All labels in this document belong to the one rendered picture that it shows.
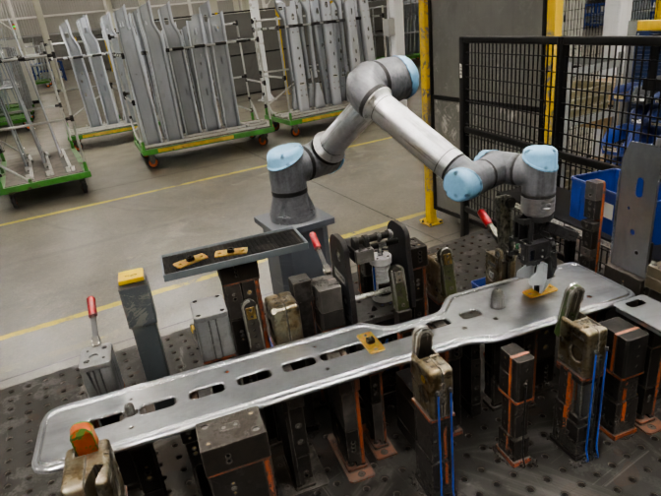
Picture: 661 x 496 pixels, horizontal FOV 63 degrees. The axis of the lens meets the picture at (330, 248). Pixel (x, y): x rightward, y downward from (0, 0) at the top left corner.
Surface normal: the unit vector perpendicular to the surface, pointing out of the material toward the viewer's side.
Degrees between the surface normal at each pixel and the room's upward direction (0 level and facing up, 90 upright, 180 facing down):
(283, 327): 90
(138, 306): 90
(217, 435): 0
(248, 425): 0
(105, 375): 90
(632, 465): 0
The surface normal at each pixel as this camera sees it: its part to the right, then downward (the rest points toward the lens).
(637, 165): -0.94, 0.22
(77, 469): -0.11, -0.91
